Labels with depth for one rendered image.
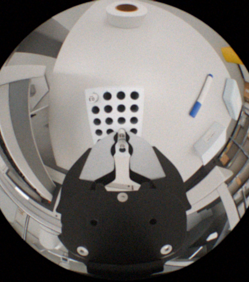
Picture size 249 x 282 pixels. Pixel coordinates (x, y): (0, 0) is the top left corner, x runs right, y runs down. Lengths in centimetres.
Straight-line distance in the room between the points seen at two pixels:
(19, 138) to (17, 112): 4
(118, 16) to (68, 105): 20
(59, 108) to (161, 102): 21
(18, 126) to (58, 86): 11
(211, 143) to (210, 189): 33
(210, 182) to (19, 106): 68
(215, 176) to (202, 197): 13
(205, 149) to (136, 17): 33
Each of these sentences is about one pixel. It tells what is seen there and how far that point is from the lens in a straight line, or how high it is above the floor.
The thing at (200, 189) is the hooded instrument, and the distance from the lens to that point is 59.
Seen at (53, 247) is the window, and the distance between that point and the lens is 37.
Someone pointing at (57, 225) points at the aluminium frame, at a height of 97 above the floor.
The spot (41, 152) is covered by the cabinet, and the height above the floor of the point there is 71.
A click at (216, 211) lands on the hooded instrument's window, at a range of 60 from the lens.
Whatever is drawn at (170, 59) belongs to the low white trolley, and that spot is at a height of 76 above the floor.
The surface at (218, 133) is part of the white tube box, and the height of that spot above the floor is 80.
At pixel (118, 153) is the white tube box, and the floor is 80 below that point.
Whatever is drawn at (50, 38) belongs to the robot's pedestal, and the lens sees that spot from 69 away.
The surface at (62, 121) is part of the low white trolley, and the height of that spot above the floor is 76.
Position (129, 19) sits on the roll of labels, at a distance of 19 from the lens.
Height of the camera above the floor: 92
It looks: 57 degrees down
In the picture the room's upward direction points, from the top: 177 degrees clockwise
